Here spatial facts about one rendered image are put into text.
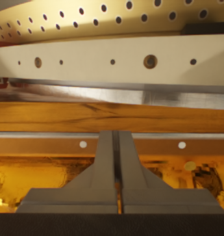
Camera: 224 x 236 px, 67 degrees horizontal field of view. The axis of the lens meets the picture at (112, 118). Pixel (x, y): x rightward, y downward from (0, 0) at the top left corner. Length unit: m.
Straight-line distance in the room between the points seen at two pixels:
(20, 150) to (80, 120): 0.11
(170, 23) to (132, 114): 0.13
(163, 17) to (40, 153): 0.26
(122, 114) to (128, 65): 0.08
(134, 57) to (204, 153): 0.19
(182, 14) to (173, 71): 0.07
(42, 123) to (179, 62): 0.20
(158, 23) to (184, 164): 0.21
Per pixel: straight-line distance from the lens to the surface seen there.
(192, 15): 0.24
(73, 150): 0.28
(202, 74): 0.20
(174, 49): 0.19
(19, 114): 0.29
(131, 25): 0.24
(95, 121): 0.26
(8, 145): 0.31
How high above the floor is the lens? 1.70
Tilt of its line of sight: 16 degrees up
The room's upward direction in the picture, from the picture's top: 179 degrees counter-clockwise
